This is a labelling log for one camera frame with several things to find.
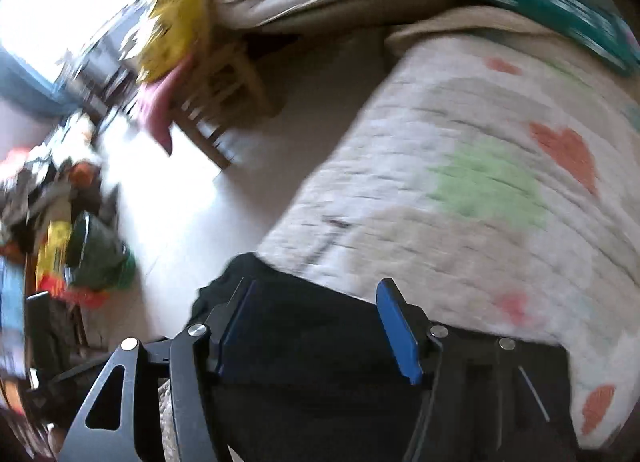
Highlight heart print quilt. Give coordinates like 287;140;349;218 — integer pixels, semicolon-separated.
257;7;640;450

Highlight bright window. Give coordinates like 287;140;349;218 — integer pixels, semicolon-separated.
0;0;166;83

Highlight pile of colourful clutter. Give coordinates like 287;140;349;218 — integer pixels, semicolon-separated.
0;112;121;418

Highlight black pants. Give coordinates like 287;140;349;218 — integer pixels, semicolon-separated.
189;252;581;462

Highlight yellow cloth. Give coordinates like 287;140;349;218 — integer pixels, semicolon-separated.
122;0;208;85

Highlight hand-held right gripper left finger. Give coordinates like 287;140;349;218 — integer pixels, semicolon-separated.
59;278;259;462

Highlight wooden chair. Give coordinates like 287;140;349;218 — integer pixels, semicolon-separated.
167;32;273;170

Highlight pink cloth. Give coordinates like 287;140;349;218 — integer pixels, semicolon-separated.
136;54;193;155

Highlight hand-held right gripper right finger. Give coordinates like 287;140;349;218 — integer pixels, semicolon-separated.
376;278;571;462

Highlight dark green bag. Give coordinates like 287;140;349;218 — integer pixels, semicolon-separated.
64;212;137;290

